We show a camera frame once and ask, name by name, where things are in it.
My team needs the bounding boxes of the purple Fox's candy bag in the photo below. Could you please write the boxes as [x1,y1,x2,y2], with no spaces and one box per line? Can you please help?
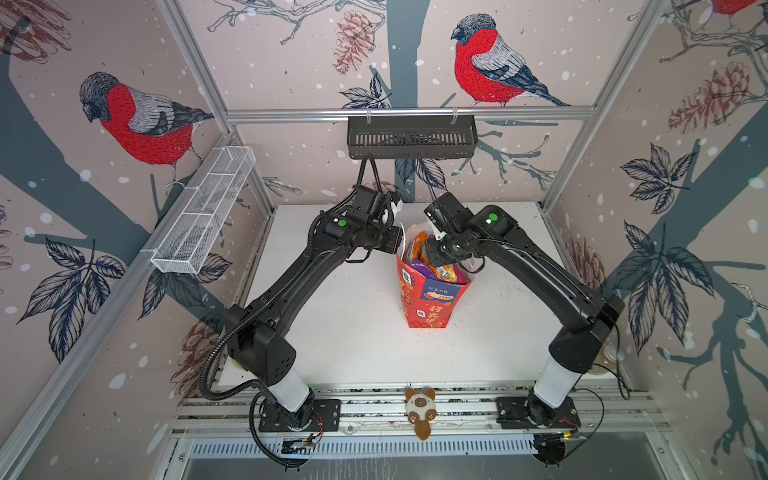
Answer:
[410,259,470,285]

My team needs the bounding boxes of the red paper gift bag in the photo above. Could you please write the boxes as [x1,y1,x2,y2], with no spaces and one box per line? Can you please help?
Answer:
[396,222,479,329]

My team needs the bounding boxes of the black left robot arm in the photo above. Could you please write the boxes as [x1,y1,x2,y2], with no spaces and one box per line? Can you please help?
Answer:
[214,185,403,424]

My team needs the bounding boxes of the black wire basket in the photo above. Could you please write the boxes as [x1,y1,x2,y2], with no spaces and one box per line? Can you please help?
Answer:
[347,115,478,160]

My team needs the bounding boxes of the orange Fox's candy bag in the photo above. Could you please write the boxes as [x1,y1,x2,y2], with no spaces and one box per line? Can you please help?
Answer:
[409,232,459,284]

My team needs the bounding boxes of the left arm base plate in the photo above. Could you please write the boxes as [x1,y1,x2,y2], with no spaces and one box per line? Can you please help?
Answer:
[258,398,341,433]

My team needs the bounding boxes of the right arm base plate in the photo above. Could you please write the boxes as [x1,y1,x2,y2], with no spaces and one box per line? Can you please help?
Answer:
[495,395,581,430]

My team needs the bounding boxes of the white mesh tray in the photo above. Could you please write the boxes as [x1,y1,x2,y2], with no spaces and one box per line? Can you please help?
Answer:
[151,145,255,275]

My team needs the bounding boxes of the plush cat toy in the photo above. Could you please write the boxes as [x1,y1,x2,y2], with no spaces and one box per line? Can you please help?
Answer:
[405,387,437,441]

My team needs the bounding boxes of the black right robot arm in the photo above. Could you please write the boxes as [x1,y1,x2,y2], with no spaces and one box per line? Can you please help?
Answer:
[424,193,625,426]

